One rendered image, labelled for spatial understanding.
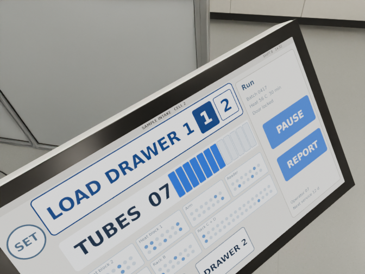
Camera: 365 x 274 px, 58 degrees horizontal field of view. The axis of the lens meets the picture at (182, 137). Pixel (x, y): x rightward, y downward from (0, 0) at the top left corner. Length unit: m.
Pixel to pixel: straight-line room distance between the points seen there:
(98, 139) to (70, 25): 0.89
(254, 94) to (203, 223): 0.20
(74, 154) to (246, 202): 0.26
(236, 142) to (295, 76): 0.14
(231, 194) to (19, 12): 1.06
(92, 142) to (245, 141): 0.22
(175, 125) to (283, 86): 0.19
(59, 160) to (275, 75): 0.33
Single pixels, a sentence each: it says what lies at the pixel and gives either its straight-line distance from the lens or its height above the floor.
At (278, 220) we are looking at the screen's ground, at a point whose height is 1.00.
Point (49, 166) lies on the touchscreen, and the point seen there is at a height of 1.19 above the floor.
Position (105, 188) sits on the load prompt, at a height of 1.15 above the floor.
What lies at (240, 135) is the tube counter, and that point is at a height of 1.12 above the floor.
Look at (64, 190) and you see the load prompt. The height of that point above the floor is 1.17.
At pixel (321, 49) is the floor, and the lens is 2.52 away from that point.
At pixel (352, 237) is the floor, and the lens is 1.72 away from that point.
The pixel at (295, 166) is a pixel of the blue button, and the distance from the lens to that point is 0.55.
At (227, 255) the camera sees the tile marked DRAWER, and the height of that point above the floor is 1.00.
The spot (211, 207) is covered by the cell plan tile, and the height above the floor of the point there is 1.07.
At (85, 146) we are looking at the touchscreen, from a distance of 0.40.
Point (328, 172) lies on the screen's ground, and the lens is 0.61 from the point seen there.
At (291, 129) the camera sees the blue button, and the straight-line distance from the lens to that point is 0.54.
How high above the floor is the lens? 1.50
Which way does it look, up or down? 53 degrees down
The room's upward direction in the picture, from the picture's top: 7 degrees counter-clockwise
